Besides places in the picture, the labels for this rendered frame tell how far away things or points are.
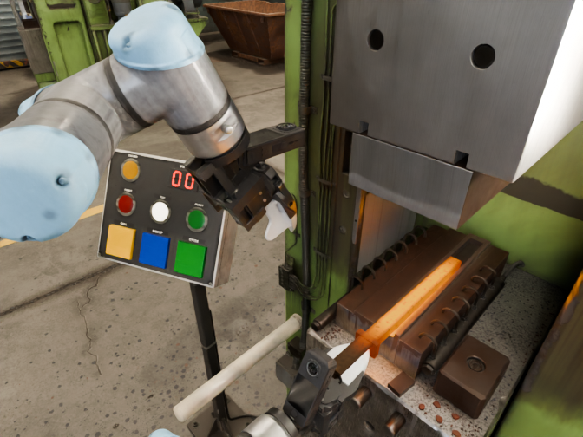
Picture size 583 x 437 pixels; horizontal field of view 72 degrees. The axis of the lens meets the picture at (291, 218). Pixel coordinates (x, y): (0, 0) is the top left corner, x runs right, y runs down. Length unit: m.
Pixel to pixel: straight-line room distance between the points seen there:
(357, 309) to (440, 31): 0.54
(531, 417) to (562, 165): 0.53
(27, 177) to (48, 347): 2.08
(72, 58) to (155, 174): 4.45
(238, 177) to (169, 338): 1.71
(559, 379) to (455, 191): 0.44
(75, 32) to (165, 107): 4.96
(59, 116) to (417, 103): 0.43
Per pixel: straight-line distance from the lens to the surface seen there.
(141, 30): 0.40
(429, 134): 0.59
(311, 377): 0.63
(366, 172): 0.67
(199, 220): 0.94
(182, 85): 0.41
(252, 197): 0.51
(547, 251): 1.16
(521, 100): 0.54
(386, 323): 0.80
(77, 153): 0.33
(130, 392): 2.03
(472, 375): 0.83
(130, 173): 1.05
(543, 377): 0.91
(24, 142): 0.32
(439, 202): 0.62
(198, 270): 0.95
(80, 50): 5.41
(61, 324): 2.45
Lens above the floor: 1.60
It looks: 34 degrees down
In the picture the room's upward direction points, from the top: straight up
